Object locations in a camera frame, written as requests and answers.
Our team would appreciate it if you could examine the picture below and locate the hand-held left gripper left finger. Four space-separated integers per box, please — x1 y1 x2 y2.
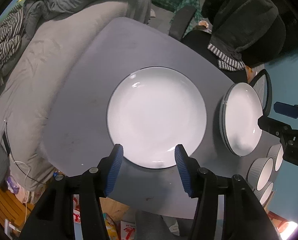
18 144 124 240

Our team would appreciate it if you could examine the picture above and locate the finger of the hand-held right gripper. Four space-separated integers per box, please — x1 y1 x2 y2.
273 101 298 125
257 116 293 137

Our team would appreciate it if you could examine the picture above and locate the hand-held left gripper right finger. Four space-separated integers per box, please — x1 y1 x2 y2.
174 144 280 240

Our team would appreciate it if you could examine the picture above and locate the small white bowl black rim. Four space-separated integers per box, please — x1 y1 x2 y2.
266 144 284 172
247 157 274 192
254 181 274 205

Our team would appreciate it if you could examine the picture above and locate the white sock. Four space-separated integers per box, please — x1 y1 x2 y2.
163 216 181 236

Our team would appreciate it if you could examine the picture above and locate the red white packet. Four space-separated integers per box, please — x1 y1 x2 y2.
72 194 81 223

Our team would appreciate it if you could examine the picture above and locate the yellow snack packet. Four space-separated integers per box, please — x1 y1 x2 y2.
103 212 119 240

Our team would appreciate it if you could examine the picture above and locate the red white bag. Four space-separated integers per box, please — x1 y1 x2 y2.
120 220 137 240

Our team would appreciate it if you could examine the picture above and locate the grey white striped towel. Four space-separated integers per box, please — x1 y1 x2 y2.
207 43 246 72

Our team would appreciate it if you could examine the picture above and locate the dark grey fleece robe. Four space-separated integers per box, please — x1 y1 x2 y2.
201 0 287 67

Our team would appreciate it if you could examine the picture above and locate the grey bed cover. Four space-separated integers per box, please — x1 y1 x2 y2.
0 0 152 198

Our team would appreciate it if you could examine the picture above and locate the black office chair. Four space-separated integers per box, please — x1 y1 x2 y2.
169 5 248 84

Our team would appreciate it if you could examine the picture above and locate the black white striped cloth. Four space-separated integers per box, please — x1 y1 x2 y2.
0 6 26 88

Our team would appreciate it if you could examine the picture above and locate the grey green jacket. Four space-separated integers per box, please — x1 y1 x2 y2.
24 0 141 22

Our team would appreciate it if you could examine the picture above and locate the white cable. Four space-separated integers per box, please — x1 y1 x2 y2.
9 155 31 222

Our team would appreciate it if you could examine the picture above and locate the black strap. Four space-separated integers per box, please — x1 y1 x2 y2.
3 120 12 155

